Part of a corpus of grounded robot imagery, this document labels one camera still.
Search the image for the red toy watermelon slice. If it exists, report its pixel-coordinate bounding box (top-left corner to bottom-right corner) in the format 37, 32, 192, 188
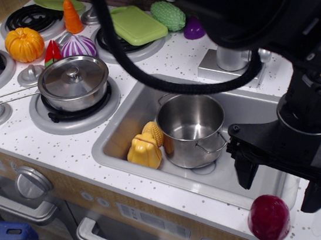
44, 40, 63, 67

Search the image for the green toy plate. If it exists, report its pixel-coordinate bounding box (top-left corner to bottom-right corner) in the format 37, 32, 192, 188
33, 0, 86, 13

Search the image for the silver stove knob back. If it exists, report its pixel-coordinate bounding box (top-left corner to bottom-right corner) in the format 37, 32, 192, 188
80, 6, 99, 26

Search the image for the silver oven dial knob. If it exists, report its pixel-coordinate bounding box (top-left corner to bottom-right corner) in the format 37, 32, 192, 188
14, 166, 53, 200

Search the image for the steel saucepan with lid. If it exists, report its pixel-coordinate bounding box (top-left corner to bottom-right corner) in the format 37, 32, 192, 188
0, 51, 114, 122

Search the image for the front right stove burner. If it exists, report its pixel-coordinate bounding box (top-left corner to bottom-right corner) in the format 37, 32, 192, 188
29, 77, 121, 135

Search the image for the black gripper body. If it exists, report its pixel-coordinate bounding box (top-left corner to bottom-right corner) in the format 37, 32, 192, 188
227, 119, 321, 184

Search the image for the purple toy eggplant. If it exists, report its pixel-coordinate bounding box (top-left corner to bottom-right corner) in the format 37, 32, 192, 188
183, 16, 206, 40

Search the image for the grey oven door handle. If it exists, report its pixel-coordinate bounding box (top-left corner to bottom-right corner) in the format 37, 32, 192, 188
0, 195, 59, 226

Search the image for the silver stove knob centre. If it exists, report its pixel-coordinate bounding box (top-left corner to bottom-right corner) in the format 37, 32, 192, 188
55, 32, 73, 48

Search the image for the open steel pot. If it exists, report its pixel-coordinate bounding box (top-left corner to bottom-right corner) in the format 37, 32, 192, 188
156, 93, 227, 169

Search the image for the back left stove burner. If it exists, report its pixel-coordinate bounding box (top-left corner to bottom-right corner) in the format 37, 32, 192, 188
0, 4, 66, 41

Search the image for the yellow toy corn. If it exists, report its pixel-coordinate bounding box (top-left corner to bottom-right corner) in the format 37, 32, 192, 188
141, 121, 164, 147

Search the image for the grey toy sink basin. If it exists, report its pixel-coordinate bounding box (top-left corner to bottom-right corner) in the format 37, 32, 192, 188
92, 83, 299, 209

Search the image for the orange toy pumpkin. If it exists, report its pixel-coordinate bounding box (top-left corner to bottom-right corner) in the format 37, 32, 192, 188
5, 28, 45, 63

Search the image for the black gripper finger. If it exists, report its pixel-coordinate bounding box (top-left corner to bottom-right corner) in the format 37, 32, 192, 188
300, 181, 321, 213
234, 158, 259, 190

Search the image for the purple toy onion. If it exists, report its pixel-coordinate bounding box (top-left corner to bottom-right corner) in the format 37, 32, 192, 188
61, 35, 97, 58

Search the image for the back right stove burner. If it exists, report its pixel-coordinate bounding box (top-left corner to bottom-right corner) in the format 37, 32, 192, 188
90, 28, 166, 64

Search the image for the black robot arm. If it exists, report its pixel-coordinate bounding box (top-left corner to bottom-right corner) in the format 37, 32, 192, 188
176, 0, 321, 213

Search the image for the green toy cutting board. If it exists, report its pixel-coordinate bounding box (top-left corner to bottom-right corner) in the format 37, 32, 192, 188
110, 5, 168, 46

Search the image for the orange toy carrot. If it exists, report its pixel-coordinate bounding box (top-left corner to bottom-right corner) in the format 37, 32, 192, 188
63, 0, 84, 34

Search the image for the dark red sweet potato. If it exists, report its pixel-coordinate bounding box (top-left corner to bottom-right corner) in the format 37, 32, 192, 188
248, 195, 290, 240

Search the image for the silver stove knob middle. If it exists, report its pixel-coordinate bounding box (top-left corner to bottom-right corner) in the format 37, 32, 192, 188
17, 64, 45, 87

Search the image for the green toy bitter gourd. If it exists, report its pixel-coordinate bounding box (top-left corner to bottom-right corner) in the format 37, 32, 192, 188
150, 1, 186, 32

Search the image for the yellow toy bell pepper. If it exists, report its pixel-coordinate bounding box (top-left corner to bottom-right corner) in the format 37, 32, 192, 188
127, 133, 163, 169

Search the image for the silver toy faucet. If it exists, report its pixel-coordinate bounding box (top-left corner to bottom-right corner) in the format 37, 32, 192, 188
197, 47, 272, 88

